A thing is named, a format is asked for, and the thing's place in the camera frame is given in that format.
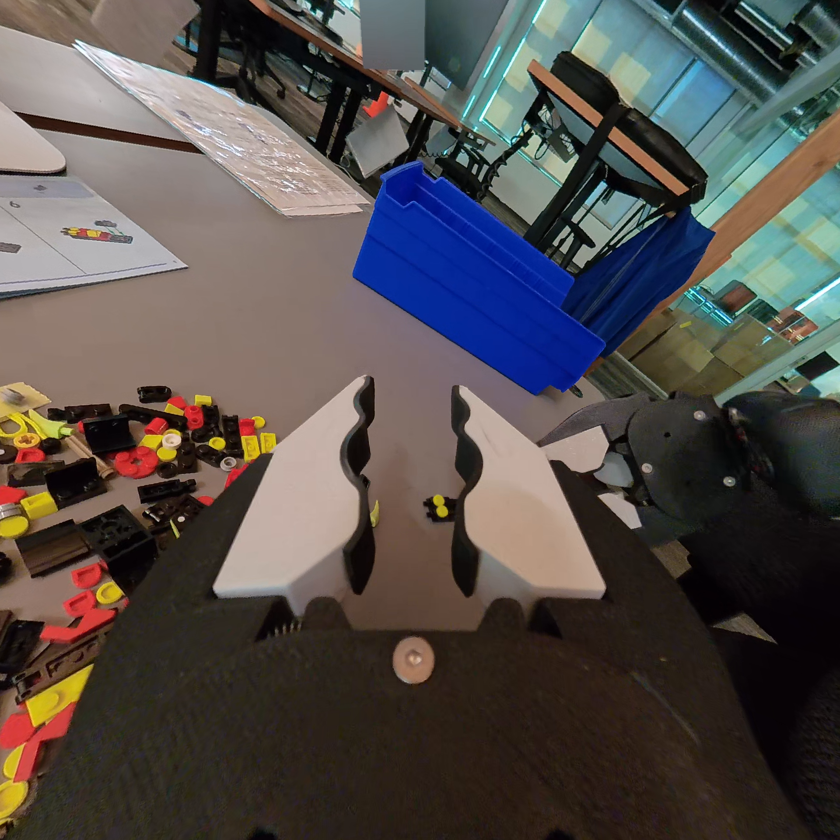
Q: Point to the black lego assembly yellow studs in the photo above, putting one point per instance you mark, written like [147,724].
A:
[439,508]

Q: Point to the white leaning board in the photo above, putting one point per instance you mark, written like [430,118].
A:
[377,141]

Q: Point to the wooden desk black legs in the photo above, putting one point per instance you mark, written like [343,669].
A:
[610,131]
[348,46]

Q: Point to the lego instruction booklet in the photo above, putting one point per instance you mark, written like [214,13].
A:
[65,243]

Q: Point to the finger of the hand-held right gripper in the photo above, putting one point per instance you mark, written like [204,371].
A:
[620,472]
[590,423]

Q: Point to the blue plastic bin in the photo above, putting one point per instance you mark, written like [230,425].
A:
[472,282]

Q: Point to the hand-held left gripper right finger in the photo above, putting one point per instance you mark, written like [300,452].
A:
[531,525]

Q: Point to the white rounded panel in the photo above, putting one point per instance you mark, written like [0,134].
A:
[26,148]

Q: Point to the yellow curved lego piece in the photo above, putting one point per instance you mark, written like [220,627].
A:
[375,514]

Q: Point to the blue cloth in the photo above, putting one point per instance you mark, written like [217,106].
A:
[636,275]

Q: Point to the orange cone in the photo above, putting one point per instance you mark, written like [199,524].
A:
[378,105]

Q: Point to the person's right forearm black sleeve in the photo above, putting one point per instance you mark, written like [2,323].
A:
[787,426]

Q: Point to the clear laminated sheet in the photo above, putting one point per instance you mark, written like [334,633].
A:
[223,131]

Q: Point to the wooden pillar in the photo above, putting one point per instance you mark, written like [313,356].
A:
[754,203]

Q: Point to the black bag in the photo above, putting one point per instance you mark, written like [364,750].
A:
[656,144]

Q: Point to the cardboard box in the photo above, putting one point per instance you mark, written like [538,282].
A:
[682,354]

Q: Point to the pile of loose lego pieces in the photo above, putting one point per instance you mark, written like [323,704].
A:
[108,433]

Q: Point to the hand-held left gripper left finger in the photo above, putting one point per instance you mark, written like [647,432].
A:
[295,518]

